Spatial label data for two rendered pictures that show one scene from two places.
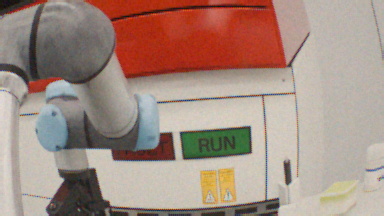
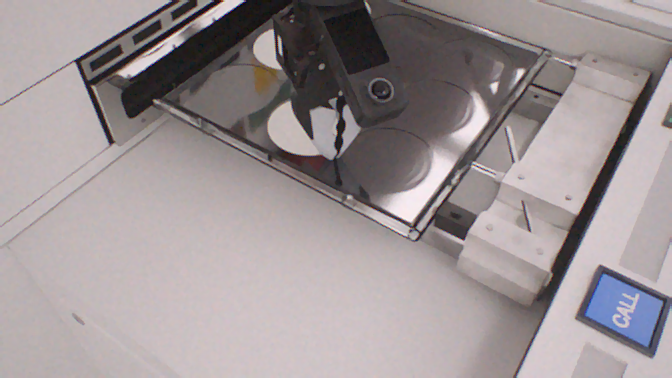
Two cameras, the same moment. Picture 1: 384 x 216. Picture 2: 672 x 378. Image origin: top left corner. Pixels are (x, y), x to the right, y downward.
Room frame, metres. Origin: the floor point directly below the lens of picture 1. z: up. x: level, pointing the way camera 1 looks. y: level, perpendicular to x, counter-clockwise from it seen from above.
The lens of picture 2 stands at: (1.53, 0.64, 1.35)
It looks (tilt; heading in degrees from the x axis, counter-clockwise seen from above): 49 degrees down; 291
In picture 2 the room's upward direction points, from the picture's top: straight up
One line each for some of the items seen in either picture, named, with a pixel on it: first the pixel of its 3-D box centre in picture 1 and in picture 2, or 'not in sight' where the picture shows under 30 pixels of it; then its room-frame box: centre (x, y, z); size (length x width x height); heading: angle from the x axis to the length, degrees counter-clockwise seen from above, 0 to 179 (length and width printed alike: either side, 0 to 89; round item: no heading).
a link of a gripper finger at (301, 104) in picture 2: not in sight; (315, 100); (1.70, 0.24, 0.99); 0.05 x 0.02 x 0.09; 47
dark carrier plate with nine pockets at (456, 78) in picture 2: not in sight; (358, 76); (1.71, 0.08, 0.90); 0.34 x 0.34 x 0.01; 77
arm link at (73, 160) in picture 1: (69, 157); not in sight; (1.70, 0.22, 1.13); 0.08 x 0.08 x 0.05
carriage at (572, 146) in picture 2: not in sight; (558, 170); (1.45, 0.12, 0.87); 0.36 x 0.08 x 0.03; 77
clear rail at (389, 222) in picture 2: not in sight; (272, 161); (1.75, 0.25, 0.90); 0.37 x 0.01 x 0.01; 167
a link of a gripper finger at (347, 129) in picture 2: not in sight; (339, 112); (1.69, 0.20, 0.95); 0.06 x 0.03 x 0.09; 137
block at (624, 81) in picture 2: not in sight; (610, 76); (1.41, -0.04, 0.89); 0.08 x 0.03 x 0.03; 167
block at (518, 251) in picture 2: not in sight; (510, 247); (1.48, 0.27, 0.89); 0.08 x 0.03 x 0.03; 167
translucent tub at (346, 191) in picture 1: (338, 202); not in sight; (1.61, -0.26, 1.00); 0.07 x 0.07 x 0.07; 52
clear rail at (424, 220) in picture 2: not in sight; (489, 131); (1.53, 0.12, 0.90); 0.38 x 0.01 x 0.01; 77
